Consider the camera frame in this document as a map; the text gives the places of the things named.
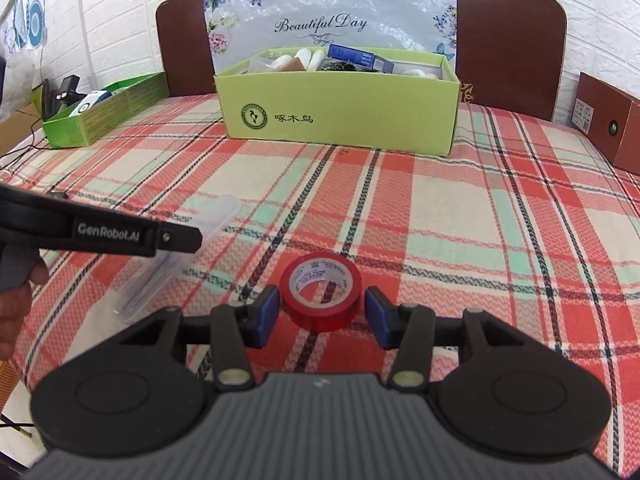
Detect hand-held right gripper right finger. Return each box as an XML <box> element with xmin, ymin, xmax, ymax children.
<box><xmin>364</xmin><ymin>286</ymin><xmax>526</xmax><ymax>392</ymax></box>

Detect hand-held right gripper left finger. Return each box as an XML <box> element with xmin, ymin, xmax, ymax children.
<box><xmin>117</xmin><ymin>285</ymin><xmax>280</xmax><ymax>392</ymax></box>

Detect red tape roll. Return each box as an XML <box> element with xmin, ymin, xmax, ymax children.
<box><xmin>280</xmin><ymin>253</ymin><xmax>362</xmax><ymax>333</ymax></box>

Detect clear plastic bag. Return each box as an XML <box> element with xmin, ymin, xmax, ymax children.
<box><xmin>109</xmin><ymin>195</ymin><xmax>241</xmax><ymax>322</ymax></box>
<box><xmin>5</xmin><ymin>52</ymin><xmax>38</xmax><ymax>111</ymax></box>

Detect large green cardboard box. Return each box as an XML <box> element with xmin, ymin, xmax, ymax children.
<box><xmin>213</xmin><ymin>47</ymin><xmax>461</xmax><ymax>157</ymax></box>

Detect person's left hand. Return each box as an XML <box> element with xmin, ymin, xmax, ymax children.
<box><xmin>0</xmin><ymin>255</ymin><xmax>51</xmax><ymax>361</ymax></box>

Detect shallow green box lid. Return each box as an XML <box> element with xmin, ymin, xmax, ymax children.
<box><xmin>42</xmin><ymin>71</ymin><xmax>169</xmax><ymax>149</ymax></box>

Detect red plaid bed sheet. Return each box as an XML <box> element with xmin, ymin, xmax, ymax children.
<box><xmin>0</xmin><ymin>92</ymin><xmax>640</xmax><ymax>476</ymax></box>

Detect white and blue small box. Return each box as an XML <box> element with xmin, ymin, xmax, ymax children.
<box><xmin>70</xmin><ymin>91</ymin><xmax>112</xmax><ymax>117</ymax></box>

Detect plain cardboard box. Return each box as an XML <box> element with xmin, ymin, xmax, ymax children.
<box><xmin>0</xmin><ymin>102</ymin><xmax>46</xmax><ymax>127</ymax></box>

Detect black device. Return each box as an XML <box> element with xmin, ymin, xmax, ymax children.
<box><xmin>42</xmin><ymin>75</ymin><xmax>82</xmax><ymax>116</ymax></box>

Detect dark blue box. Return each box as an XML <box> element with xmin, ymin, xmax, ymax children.
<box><xmin>327</xmin><ymin>43</ymin><xmax>393</xmax><ymax>73</ymax></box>

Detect brown cardboard box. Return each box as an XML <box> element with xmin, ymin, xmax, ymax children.
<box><xmin>570</xmin><ymin>72</ymin><xmax>640</xmax><ymax>176</ymax></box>

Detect brown wooden headboard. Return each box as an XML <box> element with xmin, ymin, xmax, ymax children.
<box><xmin>156</xmin><ymin>0</ymin><xmax>568</xmax><ymax>123</ymax></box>

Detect floral plastic sheet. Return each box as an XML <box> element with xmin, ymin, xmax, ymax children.
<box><xmin>204</xmin><ymin>0</ymin><xmax>458</xmax><ymax>78</ymax></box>

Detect blue white wall sticker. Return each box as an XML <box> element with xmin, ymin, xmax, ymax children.
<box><xmin>2</xmin><ymin>0</ymin><xmax>48</xmax><ymax>53</ymax></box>

